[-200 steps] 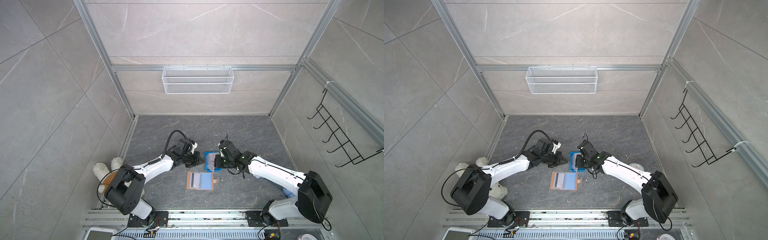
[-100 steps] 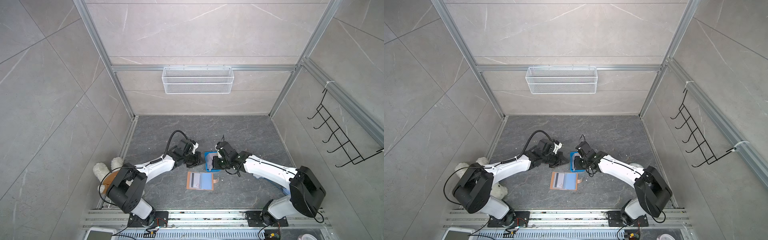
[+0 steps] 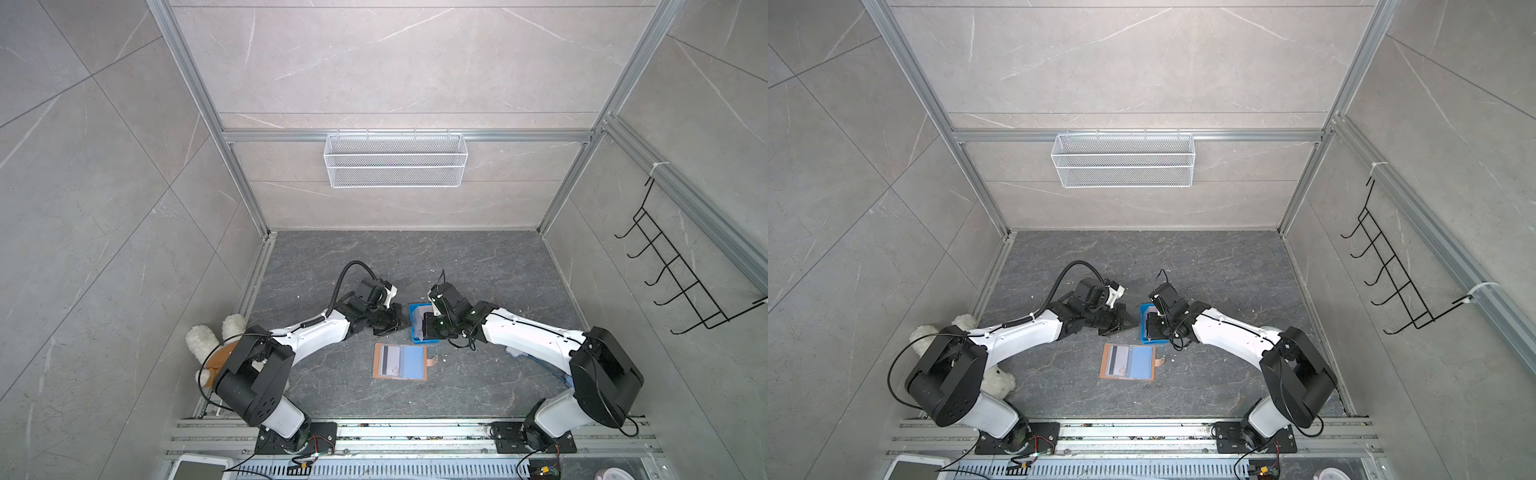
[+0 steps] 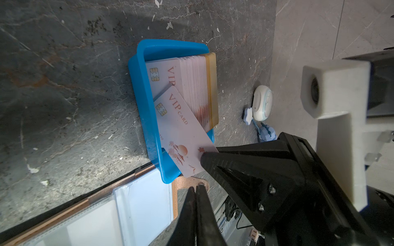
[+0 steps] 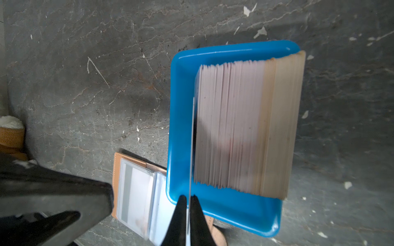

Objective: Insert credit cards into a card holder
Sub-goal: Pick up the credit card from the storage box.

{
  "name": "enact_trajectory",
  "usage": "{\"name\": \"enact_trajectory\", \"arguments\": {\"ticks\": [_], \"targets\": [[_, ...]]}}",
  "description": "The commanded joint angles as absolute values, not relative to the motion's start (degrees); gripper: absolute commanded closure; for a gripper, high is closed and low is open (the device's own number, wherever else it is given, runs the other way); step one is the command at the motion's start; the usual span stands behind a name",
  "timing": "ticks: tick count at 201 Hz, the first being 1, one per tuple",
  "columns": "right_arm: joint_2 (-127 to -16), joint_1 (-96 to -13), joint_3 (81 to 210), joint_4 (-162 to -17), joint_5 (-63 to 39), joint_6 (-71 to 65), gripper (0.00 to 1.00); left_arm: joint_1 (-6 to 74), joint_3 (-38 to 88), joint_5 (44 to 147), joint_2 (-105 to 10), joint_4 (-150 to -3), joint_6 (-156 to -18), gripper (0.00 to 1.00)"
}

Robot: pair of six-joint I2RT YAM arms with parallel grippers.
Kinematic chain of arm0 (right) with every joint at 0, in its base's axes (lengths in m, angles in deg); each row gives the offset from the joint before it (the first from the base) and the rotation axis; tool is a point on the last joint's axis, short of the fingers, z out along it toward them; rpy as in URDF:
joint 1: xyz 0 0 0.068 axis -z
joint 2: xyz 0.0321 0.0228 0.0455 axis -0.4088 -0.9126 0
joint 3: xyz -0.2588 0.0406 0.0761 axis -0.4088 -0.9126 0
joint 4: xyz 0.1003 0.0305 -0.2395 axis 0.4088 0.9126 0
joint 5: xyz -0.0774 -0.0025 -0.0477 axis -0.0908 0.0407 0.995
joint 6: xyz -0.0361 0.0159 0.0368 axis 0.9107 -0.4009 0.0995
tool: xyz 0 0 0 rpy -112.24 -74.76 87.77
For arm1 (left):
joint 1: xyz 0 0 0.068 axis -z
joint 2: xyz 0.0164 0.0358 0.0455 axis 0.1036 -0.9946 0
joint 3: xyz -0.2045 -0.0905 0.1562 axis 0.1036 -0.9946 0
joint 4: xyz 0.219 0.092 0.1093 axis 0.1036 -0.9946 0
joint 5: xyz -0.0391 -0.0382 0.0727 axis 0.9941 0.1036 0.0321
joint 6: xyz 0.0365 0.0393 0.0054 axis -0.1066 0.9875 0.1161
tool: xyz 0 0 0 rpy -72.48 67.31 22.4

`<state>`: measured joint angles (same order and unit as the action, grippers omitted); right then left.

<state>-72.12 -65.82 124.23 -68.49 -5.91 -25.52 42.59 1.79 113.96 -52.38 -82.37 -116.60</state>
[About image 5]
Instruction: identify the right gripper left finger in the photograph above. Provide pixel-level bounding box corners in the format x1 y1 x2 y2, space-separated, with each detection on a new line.
161 195 187 246

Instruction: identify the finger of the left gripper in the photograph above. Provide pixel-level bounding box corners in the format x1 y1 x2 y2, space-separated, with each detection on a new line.
1 154 114 246

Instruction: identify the blue plastic card tray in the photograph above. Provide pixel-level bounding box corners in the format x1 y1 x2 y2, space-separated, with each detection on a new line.
166 41 300 237

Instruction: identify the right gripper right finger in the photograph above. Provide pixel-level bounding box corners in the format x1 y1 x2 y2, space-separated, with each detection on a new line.
189 195 216 246

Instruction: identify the pink VIP card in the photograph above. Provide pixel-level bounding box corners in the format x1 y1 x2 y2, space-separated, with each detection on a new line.
186 97 196 246
121 165 153 232

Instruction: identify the white teddy bear brown shirt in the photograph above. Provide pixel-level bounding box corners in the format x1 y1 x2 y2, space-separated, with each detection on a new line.
1 116 28 161

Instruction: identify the tan leather card holder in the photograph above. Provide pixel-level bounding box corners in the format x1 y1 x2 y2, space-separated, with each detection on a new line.
112 152 227 246

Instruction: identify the stack of white cards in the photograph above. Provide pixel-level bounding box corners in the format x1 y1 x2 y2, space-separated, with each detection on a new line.
193 51 306 200

